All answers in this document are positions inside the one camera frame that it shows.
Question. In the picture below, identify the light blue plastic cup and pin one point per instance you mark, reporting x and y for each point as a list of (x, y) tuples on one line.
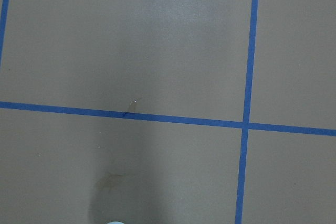
[(115, 222)]

